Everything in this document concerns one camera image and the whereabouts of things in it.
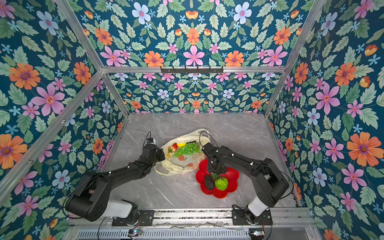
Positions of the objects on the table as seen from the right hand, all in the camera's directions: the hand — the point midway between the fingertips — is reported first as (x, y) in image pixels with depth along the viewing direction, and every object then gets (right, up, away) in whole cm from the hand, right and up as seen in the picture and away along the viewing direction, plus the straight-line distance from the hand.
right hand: (216, 167), depth 88 cm
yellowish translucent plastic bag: (-26, +1, +1) cm, 26 cm away
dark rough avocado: (-4, -6, -7) cm, 11 cm away
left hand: (-32, +10, +5) cm, 34 cm away
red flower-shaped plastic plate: (+9, -3, -3) cm, 10 cm away
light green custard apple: (+2, -6, -9) cm, 11 cm away
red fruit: (-27, +11, +8) cm, 30 cm away
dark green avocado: (-1, -4, -3) cm, 5 cm away
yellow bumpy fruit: (-23, +13, +8) cm, 27 cm away
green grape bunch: (-17, +11, +6) cm, 21 cm away
